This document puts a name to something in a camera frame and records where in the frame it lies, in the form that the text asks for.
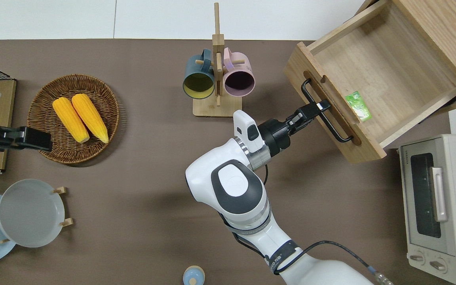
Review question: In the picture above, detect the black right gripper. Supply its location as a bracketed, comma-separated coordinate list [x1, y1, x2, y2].
[258, 101, 331, 157]

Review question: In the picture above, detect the black metal drawer handle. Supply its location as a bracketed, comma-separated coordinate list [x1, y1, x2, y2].
[300, 78, 354, 144]

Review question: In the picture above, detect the light wooden drawer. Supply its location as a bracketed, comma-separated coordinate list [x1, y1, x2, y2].
[283, 0, 456, 165]

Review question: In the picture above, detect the light wooden drawer cabinet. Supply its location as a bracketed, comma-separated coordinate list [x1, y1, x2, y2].
[355, 0, 456, 117]

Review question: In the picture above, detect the brown wicker basket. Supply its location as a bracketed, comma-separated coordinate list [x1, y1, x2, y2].
[27, 74, 120, 165]

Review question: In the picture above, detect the yellow corn cob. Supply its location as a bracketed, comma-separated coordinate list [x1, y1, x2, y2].
[52, 97, 90, 143]
[72, 93, 109, 144]

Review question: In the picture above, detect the green packet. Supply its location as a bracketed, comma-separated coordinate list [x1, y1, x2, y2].
[345, 91, 372, 122]

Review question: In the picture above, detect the wooden plate rack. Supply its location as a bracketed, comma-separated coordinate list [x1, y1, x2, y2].
[0, 186, 74, 244]

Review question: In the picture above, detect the grey plate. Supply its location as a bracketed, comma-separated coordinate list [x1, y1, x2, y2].
[0, 179, 65, 248]

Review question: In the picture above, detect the pink mug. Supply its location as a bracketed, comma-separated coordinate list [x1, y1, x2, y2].
[223, 47, 255, 97]

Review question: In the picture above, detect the wooden mug rack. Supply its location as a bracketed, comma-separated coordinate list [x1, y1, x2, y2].
[192, 2, 243, 118]

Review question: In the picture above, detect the brown table mat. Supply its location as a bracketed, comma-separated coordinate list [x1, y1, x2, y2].
[0, 39, 452, 285]

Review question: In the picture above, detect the dark blue mug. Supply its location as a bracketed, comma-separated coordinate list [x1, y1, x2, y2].
[182, 48, 216, 99]

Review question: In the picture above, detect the blue round button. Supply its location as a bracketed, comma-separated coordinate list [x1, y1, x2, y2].
[182, 265, 205, 285]

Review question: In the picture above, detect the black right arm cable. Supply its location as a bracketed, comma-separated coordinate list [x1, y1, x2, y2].
[274, 241, 395, 285]

